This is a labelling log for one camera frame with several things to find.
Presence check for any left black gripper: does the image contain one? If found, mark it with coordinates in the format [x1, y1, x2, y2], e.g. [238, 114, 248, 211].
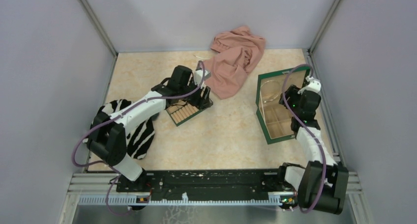
[179, 77, 211, 110]

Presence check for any green jewelry tray insert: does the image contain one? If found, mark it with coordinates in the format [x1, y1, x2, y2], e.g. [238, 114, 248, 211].
[165, 98, 213, 127]

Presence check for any silver pearl bangle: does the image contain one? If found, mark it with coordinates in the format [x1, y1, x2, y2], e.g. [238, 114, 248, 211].
[260, 80, 281, 103]

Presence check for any green jewelry box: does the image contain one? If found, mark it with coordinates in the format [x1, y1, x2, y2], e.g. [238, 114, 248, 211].
[256, 64, 321, 144]

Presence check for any pink cloth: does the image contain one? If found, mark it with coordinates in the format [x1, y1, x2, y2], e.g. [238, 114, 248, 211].
[203, 26, 266, 100]

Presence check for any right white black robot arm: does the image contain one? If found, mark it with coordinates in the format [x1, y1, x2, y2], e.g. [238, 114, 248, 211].
[277, 84, 349, 215]

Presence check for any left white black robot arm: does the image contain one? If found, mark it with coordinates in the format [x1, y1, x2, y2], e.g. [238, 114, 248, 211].
[87, 61, 212, 192]

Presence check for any zebra print pouch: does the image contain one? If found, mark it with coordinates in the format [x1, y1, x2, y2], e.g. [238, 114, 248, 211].
[96, 99, 155, 160]

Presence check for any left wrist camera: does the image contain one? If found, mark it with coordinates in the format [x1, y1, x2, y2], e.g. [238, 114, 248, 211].
[193, 69, 211, 85]

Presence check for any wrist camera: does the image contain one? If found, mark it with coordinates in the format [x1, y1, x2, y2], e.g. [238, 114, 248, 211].
[193, 69, 211, 85]
[298, 76, 322, 95]

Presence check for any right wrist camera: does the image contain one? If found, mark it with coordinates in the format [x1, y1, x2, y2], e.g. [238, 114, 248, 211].
[298, 76, 322, 95]

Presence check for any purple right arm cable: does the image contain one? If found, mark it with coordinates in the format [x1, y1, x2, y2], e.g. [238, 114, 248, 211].
[281, 64, 328, 214]

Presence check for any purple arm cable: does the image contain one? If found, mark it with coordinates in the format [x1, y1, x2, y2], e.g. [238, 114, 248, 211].
[281, 64, 328, 214]
[71, 60, 206, 217]

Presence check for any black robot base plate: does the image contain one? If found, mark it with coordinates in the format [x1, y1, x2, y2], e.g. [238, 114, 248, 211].
[116, 168, 295, 202]

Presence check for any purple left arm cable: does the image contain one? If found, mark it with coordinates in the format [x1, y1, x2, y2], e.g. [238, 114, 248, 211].
[71, 60, 206, 217]

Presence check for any white cable tray rail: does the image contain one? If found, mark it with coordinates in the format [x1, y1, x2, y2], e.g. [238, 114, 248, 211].
[78, 193, 296, 206]

